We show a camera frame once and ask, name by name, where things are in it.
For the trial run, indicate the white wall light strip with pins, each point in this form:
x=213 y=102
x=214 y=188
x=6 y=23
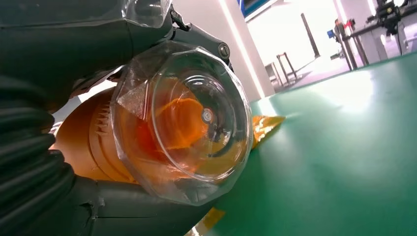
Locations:
x=242 y=49

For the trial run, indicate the black post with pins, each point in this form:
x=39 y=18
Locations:
x=310 y=35

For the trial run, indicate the green table mat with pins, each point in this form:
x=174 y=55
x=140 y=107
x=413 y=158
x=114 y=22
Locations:
x=325 y=163

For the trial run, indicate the blue wall screen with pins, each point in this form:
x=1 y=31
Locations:
x=257 y=6

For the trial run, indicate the orange detergent bottle clear cap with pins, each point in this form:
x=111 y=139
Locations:
x=179 y=130

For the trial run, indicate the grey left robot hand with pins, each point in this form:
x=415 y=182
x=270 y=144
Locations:
x=65 y=39

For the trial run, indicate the metal rack frame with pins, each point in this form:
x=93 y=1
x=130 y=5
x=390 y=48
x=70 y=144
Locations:
x=282 y=66

